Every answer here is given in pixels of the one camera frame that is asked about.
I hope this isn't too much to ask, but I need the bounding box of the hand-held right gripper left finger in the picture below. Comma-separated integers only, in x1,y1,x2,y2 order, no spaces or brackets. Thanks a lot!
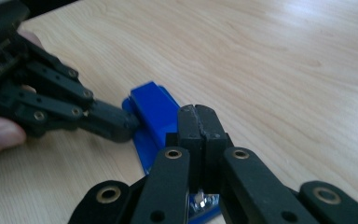
130,104,204,224

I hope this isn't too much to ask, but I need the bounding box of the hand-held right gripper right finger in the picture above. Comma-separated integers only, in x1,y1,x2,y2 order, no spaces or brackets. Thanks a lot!
195,104,321,224

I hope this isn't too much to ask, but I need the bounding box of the blue stapler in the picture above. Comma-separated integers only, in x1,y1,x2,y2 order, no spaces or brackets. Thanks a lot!
121,80,222,224

